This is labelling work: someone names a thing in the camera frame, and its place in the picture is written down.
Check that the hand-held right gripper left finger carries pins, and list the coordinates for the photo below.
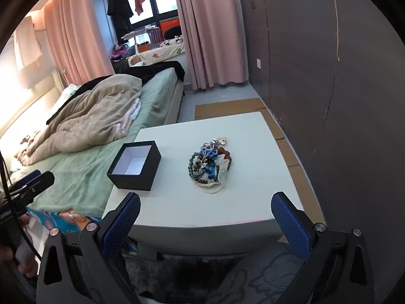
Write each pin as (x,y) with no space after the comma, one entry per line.
(121,224)

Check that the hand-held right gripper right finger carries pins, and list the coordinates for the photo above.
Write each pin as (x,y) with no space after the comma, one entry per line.
(289,228)

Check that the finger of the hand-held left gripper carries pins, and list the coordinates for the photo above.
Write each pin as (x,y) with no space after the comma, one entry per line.
(27,177)
(38,183)

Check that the black gift box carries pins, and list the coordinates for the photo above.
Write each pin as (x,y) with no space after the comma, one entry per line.
(134,169)

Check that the pile of beaded jewelry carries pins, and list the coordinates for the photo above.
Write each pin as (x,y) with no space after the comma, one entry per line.
(205,164)

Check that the person's left hand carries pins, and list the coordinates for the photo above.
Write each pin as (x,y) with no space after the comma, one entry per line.
(27,267)

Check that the blue cartoon printed blanket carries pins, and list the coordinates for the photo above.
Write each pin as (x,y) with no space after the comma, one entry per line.
(63,217)

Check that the grey cartoon print mat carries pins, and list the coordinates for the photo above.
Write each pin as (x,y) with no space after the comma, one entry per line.
(262,275)

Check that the bed with green sheet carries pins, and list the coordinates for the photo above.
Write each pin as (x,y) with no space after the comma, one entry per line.
(91,171)

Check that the dark shaggy rug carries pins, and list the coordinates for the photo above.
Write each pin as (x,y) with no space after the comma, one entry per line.
(177,275)

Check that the beige padded headboard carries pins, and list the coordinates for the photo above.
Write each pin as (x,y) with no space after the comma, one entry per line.
(34,101)

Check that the clear plastic bag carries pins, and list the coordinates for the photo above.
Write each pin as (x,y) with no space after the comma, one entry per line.
(218,188)

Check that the white square table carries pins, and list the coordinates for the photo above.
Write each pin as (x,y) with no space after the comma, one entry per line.
(205,210)

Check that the beige blanket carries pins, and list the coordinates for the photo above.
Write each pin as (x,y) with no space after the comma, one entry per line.
(91,114)

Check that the pink and white cloth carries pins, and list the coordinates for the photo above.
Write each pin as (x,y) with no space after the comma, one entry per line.
(131,114)

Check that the white hanging garment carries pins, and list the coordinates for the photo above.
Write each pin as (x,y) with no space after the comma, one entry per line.
(27,50)

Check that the brown cardboard floor sheets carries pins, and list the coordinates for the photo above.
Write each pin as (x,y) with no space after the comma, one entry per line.
(227,107)

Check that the pink curtain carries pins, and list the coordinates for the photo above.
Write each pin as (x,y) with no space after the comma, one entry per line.
(79,28)
(208,28)

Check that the black clothing on bed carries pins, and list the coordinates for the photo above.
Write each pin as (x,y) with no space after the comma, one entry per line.
(155,69)

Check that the cream printed bedding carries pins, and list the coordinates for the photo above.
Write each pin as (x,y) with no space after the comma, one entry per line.
(164,49)

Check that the black hanging clothes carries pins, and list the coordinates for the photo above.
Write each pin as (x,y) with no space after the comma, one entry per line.
(118,3)

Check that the white wall socket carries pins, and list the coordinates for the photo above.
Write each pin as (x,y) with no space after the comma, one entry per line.
(259,63)

